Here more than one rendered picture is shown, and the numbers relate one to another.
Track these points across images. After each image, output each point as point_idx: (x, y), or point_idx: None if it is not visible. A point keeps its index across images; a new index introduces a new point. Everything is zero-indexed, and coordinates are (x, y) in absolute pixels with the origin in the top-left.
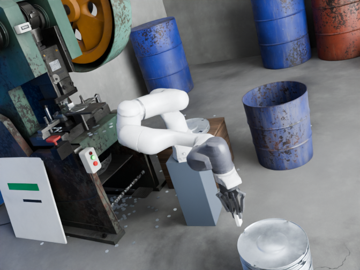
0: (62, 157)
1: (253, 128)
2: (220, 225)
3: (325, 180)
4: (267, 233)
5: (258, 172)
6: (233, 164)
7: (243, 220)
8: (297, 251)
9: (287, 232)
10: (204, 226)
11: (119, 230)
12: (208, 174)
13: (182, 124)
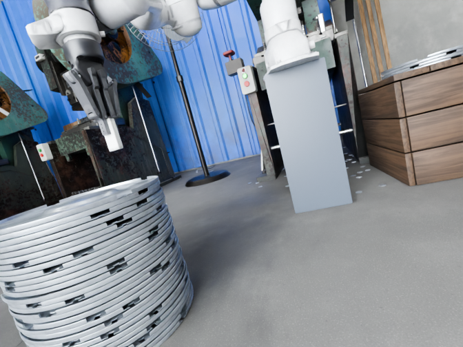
0: (229, 72)
1: None
2: (297, 217)
3: None
4: (111, 189)
5: None
6: (58, 4)
7: (317, 231)
8: (6, 227)
9: (83, 205)
10: (293, 206)
11: (272, 173)
12: (310, 119)
13: (271, 6)
